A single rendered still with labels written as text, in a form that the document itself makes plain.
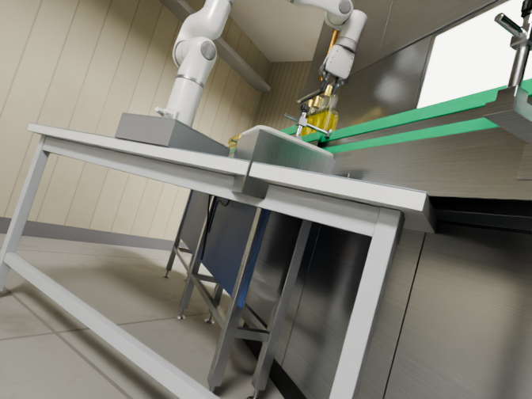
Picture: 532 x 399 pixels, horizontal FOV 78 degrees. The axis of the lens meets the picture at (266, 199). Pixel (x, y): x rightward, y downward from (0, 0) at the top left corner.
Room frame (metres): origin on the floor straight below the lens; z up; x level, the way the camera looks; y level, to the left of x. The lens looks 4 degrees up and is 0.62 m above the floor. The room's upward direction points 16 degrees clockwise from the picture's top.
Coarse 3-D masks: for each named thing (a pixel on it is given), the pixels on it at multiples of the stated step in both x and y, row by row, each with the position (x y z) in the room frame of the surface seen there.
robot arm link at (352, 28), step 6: (354, 12) 1.14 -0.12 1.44; (360, 12) 1.13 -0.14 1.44; (348, 18) 1.15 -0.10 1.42; (354, 18) 1.14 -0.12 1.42; (360, 18) 1.14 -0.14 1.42; (366, 18) 1.15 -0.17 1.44; (330, 24) 1.18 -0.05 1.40; (342, 24) 1.17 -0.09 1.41; (348, 24) 1.15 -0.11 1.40; (354, 24) 1.14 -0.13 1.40; (360, 24) 1.15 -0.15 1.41; (342, 30) 1.17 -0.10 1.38; (348, 30) 1.15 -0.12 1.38; (354, 30) 1.15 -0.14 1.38; (360, 30) 1.16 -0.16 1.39; (342, 36) 1.17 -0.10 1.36; (348, 36) 1.16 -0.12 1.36; (354, 36) 1.16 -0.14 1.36
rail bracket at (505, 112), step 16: (528, 0) 0.42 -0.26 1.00; (496, 16) 0.40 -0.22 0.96; (528, 16) 0.42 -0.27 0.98; (512, 32) 0.41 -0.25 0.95; (528, 32) 0.41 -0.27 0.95; (512, 48) 0.43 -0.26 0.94; (528, 48) 0.41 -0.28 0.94; (512, 64) 0.42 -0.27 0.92; (512, 80) 0.42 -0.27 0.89; (496, 96) 0.43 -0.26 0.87; (512, 96) 0.41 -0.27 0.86; (496, 112) 0.41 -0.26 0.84; (512, 112) 0.40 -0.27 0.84; (528, 112) 0.41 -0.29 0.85; (512, 128) 0.44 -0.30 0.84; (528, 128) 0.43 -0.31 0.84; (528, 144) 0.47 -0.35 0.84; (528, 160) 0.46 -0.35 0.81; (528, 176) 0.46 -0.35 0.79
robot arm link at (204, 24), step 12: (216, 0) 1.03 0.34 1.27; (204, 12) 1.03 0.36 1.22; (216, 12) 1.03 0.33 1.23; (228, 12) 1.07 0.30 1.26; (192, 24) 1.07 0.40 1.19; (204, 24) 1.03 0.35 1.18; (216, 24) 1.04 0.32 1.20; (180, 36) 1.10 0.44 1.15; (192, 36) 1.10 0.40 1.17; (204, 36) 1.08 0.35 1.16; (216, 36) 1.07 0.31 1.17
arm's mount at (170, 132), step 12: (120, 120) 1.06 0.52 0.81; (132, 120) 1.02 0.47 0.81; (144, 120) 0.99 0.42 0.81; (156, 120) 0.96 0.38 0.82; (168, 120) 0.93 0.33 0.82; (120, 132) 1.04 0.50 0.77; (132, 132) 1.01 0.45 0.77; (144, 132) 0.98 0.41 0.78; (156, 132) 0.95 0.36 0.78; (168, 132) 0.93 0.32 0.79; (180, 132) 0.94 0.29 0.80; (192, 132) 0.98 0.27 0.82; (156, 144) 0.95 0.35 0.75; (168, 144) 0.92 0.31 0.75; (180, 144) 0.96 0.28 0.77; (192, 144) 0.99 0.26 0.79; (204, 144) 1.03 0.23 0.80; (216, 144) 1.07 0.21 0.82; (228, 156) 1.14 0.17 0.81
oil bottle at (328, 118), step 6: (324, 108) 1.18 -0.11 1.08; (330, 108) 1.16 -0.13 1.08; (324, 114) 1.16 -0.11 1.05; (330, 114) 1.16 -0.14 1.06; (336, 114) 1.17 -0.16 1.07; (318, 120) 1.19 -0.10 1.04; (324, 120) 1.15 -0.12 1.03; (330, 120) 1.16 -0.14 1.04; (336, 120) 1.17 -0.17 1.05; (318, 126) 1.18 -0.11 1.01; (324, 126) 1.15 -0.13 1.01; (330, 126) 1.16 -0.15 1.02
